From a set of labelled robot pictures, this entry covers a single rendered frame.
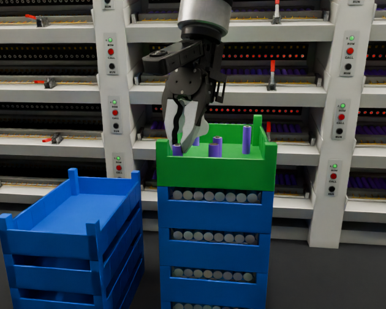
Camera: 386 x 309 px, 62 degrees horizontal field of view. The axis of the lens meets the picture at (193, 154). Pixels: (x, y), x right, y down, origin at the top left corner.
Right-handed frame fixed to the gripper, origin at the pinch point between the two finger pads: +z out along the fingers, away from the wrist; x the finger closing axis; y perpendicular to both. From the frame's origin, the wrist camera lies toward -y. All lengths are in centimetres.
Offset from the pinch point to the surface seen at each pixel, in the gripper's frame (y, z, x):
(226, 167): 2.5, 2.3, -9.0
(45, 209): -1.4, 21.3, 36.0
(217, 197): 4.3, 8.1, -7.3
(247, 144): 21.8, -1.5, -2.7
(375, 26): 56, -39, -19
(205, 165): 0.7, 2.5, -6.0
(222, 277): 9.5, 23.8, -8.2
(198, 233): 4.5, 15.6, -4.5
